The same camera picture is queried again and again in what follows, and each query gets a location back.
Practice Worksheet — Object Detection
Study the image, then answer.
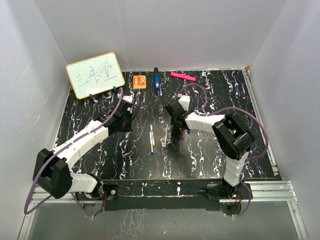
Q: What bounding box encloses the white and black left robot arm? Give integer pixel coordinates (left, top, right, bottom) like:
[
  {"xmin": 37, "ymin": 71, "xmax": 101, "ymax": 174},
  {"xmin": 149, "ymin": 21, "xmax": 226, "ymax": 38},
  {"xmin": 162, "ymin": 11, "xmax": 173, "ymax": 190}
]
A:
[{"xmin": 32, "ymin": 95, "xmax": 135, "ymax": 200}]

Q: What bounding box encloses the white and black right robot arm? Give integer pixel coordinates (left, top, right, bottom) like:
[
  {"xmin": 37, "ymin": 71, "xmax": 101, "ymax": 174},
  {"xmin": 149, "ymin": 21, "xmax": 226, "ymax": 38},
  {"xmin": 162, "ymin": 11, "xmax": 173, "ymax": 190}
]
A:
[{"xmin": 165, "ymin": 100, "xmax": 255, "ymax": 199}]

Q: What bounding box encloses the white pen red tip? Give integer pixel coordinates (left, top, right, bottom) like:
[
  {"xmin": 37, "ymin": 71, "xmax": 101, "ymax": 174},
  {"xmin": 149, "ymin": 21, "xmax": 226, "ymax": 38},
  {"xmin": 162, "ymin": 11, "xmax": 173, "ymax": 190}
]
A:
[{"xmin": 163, "ymin": 126, "xmax": 168, "ymax": 149}]

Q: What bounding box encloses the white pen blue tip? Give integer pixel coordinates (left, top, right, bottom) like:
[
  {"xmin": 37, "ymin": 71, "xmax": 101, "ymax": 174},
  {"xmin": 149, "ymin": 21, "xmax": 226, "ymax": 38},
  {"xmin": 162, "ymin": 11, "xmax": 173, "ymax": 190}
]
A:
[{"xmin": 149, "ymin": 131, "xmax": 154, "ymax": 155}]

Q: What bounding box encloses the orange notebook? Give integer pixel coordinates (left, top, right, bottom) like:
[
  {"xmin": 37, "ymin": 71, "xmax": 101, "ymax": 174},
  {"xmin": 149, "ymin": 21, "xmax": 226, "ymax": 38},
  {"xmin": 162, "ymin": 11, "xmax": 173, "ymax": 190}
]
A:
[{"xmin": 132, "ymin": 75, "xmax": 147, "ymax": 90}]

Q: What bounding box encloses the pink plastic clip bar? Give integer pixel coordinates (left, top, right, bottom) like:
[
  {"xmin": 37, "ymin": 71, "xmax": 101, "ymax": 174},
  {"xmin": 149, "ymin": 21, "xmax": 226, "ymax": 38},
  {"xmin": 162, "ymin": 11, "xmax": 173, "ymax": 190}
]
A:
[{"xmin": 170, "ymin": 71, "xmax": 196, "ymax": 82}]

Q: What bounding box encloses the blue whiteboard eraser marker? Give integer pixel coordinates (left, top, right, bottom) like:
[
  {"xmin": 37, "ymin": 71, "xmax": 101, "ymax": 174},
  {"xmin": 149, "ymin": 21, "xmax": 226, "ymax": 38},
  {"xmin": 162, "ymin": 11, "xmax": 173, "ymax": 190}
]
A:
[{"xmin": 153, "ymin": 67, "xmax": 161, "ymax": 92}]

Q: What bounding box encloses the small wood-framed whiteboard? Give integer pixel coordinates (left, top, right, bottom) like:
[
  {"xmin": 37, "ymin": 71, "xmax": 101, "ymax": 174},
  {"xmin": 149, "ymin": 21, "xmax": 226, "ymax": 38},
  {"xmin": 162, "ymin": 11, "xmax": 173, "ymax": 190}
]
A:
[{"xmin": 65, "ymin": 52, "xmax": 125, "ymax": 100}]

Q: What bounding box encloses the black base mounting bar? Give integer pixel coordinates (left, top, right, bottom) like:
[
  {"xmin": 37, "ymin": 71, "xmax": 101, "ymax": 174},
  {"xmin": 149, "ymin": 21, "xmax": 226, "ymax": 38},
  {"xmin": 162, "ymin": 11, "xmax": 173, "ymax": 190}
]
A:
[{"xmin": 101, "ymin": 179, "xmax": 253, "ymax": 211}]

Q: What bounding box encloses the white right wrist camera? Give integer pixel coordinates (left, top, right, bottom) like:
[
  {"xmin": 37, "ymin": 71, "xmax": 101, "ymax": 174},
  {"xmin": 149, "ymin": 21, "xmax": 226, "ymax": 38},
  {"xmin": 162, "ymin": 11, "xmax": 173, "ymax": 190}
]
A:
[{"xmin": 177, "ymin": 93, "xmax": 191, "ymax": 111}]

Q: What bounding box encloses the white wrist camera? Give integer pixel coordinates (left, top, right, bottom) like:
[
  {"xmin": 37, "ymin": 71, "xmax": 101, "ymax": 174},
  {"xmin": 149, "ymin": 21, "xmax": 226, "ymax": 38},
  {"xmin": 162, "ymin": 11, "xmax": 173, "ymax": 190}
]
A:
[
  {"xmin": 122, "ymin": 95, "xmax": 133, "ymax": 105},
  {"xmin": 177, "ymin": 93, "xmax": 191, "ymax": 111}
]

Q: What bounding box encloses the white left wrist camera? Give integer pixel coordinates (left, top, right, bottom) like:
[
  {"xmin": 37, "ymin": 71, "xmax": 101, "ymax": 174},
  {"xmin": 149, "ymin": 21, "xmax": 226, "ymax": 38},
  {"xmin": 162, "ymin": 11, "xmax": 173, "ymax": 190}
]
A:
[{"xmin": 122, "ymin": 95, "xmax": 133, "ymax": 105}]

